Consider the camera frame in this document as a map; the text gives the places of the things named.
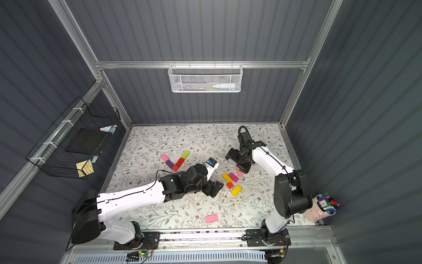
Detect pink block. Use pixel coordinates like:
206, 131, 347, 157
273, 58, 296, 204
236, 167, 244, 177
204, 214, 218, 223
160, 154, 169, 162

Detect magenta block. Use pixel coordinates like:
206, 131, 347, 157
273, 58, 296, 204
229, 173, 239, 183

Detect long red block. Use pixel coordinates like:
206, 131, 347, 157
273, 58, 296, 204
175, 157, 185, 168

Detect yellow block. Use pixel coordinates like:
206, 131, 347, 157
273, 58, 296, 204
231, 185, 242, 197
222, 173, 232, 183

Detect lime green block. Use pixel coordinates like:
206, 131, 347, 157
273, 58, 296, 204
181, 150, 190, 159

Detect purple block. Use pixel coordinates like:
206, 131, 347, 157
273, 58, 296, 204
165, 160, 174, 168

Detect pink block bottom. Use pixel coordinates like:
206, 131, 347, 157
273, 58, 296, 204
204, 214, 218, 223

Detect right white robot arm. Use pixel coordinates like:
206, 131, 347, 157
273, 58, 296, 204
225, 125, 313, 245

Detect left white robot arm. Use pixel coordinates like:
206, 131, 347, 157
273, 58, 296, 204
70, 158, 223, 249

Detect pastel eraser blocks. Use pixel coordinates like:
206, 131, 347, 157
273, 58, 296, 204
100, 124, 117, 134

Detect white bottle in basket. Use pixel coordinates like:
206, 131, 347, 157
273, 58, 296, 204
213, 83, 236, 90

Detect pink marker cup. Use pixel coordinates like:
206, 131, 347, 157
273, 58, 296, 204
303, 192, 340, 222

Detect yellow sticky note pad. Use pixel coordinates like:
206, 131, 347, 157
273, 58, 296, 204
76, 159, 94, 178

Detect black pad in basket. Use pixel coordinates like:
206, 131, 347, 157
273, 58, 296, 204
65, 129, 111, 156

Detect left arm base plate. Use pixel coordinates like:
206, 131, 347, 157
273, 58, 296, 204
113, 232, 160, 251

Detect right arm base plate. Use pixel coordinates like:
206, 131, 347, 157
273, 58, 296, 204
241, 228, 291, 247

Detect white wire mesh basket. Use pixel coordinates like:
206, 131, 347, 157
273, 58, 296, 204
168, 64, 244, 93

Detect black wire basket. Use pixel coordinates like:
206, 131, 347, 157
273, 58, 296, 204
26, 101, 120, 179

